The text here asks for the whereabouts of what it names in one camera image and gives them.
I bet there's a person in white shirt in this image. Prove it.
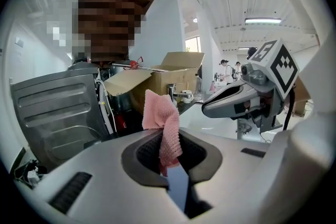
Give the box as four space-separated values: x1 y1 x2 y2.
270 0 336 145

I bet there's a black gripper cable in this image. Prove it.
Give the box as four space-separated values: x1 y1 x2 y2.
282 88 297 131

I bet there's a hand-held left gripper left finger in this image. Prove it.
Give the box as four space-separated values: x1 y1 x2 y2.
47 128 190 224

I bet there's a black marble vanity table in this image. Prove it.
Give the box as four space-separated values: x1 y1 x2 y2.
175 99 204 115

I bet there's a ceiling lamp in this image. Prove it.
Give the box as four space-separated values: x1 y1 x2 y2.
244 17 282 25

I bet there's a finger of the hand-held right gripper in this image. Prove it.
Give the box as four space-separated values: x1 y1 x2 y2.
203 80 253 106
201 89 263 120

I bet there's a pink cloth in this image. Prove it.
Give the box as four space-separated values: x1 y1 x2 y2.
141 89 184 178

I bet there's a white cup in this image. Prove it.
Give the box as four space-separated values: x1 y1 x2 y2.
181 89 194 103

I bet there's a metal rod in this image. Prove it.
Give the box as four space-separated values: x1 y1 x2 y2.
112 61 159 72

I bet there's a white hose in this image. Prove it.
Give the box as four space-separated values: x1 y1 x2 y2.
94 79 116 135

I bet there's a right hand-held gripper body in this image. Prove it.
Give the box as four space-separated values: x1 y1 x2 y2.
241 38 300 131

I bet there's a chrome faucet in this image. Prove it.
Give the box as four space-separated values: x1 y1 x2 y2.
167 83 194 109

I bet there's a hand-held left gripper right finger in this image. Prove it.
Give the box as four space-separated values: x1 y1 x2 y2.
180 127 297 215

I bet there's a large open cardboard box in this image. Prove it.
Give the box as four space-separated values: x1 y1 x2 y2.
103 51 205 114

